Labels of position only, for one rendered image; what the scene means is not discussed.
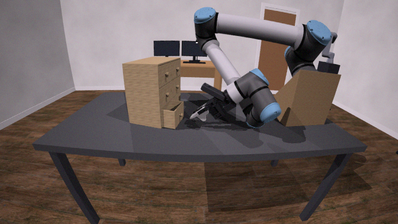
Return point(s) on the wooden chest of drawers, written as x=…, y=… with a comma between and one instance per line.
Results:
x=141, y=80

